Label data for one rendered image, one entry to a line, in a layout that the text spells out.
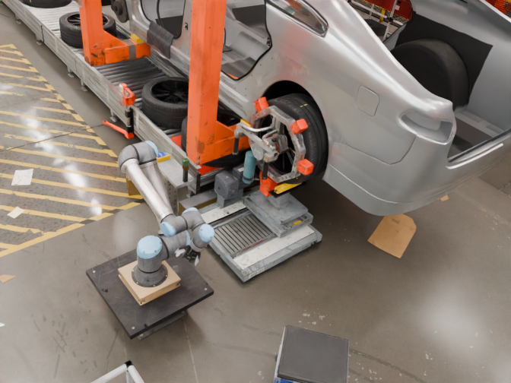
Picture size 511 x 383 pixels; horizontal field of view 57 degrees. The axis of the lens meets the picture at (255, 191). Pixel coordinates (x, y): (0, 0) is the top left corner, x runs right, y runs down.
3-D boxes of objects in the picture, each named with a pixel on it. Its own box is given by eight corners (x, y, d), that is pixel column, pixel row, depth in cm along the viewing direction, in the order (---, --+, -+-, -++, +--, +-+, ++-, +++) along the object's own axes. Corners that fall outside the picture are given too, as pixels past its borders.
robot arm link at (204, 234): (210, 220, 268) (219, 235, 265) (201, 231, 276) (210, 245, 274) (196, 226, 261) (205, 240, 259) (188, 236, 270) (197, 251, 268)
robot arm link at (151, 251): (132, 260, 298) (131, 240, 287) (156, 249, 308) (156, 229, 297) (144, 276, 290) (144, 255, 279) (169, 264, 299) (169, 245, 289)
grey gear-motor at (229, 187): (261, 199, 421) (267, 168, 399) (223, 216, 398) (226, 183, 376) (249, 188, 431) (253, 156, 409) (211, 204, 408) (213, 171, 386)
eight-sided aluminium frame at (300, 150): (296, 191, 355) (311, 130, 321) (290, 194, 351) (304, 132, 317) (252, 155, 385) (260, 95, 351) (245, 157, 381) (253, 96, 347)
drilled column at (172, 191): (177, 209, 409) (178, 170, 383) (166, 213, 403) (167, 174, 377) (171, 203, 414) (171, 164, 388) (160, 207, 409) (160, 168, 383)
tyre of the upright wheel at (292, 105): (349, 159, 337) (309, 77, 341) (325, 169, 324) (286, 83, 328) (297, 185, 393) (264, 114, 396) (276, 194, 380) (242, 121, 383)
